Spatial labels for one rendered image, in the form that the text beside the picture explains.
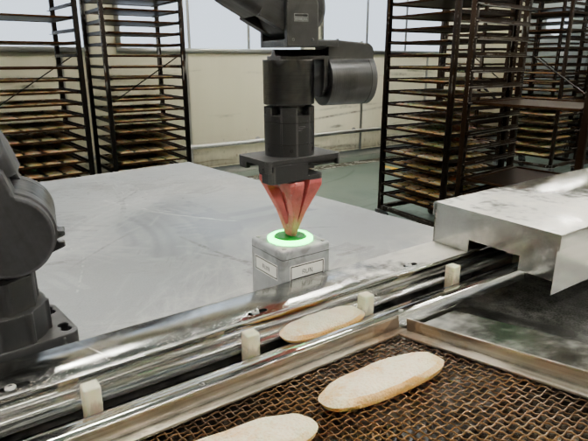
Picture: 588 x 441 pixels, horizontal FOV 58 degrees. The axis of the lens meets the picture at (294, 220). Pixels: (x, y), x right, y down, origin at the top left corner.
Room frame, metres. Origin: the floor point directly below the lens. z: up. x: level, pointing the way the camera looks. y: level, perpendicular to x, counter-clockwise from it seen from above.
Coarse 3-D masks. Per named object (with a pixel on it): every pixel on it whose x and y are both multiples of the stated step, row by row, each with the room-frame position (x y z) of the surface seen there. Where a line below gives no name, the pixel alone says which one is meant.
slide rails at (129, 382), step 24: (480, 264) 0.64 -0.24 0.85; (408, 288) 0.57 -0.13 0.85; (312, 312) 0.51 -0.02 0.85; (384, 312) 0.51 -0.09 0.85; (264, 336) 0.46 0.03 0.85; (168, 360) 0.41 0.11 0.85; (192, 360) 0.41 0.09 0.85; (216, 360) 0.42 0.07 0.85; (120, 384) 0.38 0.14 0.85; (144, 384) 0.38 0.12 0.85; (24, 408) 0.35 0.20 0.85; (48, 408) 0.35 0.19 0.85; (72, 408) 0.35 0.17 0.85; (120, 408) 0.35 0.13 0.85; (0, 432) 0.32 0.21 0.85; (48, 432) 0.32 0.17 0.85
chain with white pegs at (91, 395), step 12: (456, 264) 0.59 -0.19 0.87; (444, 276) 0.59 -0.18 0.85; (456, 276) 0.58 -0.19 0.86; (360, 300) 0.51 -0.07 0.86; (372, 300) 0.51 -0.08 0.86; (408, 300) 0.55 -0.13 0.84; (372, 312) 0.51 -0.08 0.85; (252, 336) 0.42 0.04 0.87; (252, 348) 0.42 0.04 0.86; (240, 360) 0.43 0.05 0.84; (84, 384) 0.35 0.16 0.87; (96, 384) 0.35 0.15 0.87; (84, 396) 0.34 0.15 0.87; (96, 396) 0.34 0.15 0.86; (84, 408) 0.34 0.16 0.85; (96, 408) 0.34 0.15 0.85; (108, 408) 0.36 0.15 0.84; (72, 420) 0.34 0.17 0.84
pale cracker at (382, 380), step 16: (416, 352) 0.34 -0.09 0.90; (368, 368) 0.31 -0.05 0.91; (384, 368) 0.31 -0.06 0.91; (400, 368) 0.31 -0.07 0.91; (416, 368) 0.31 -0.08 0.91; (432, 368) 0.31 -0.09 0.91; (336, 384) 0.29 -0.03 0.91; (352, 384) 0.29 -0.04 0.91; (368, 384) 0.29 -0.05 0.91; (384, 384) 0.29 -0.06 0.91; (400, 384) 0.29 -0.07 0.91; (416, 384) 0.30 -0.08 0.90; (320, 400) 0.28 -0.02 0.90; (336, 400) 0.28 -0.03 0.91; (352, 400) 0.28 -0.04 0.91; (368, 400) 0.28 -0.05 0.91; (384, 400) 0.28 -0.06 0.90
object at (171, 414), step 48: (384, 336) 0.38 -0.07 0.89; (432, 336) 0.37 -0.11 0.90; (240, 384) 0.31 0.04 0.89; (288, 384) 0.32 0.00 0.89; (432, 384) 0.30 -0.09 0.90; (528, 384) 0.29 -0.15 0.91; (576, 384) 0.28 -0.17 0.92; (96, 432) 0.26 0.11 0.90; (144, 432) 0.27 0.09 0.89; (384, 432) 0.25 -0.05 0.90; (432, 432) 0.25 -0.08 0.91; (480, 432) 0.24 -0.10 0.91
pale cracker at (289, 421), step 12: (264, 420) 0.25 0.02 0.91; (276, 420) 0.25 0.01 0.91; (288, 420) 0.26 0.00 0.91; (300, 420) 0.26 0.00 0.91; (312, 420) 0.26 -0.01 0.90; (228, 432) 0.25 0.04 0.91; (240, 432) 0.25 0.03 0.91; (252, 432) 0.24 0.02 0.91; (264, 432) 0.24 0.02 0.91; (276, 432) 0.24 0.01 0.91; (288, 432) 0.24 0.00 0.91; (300, 432) 0.24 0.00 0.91; (312, 432) 0.25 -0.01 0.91
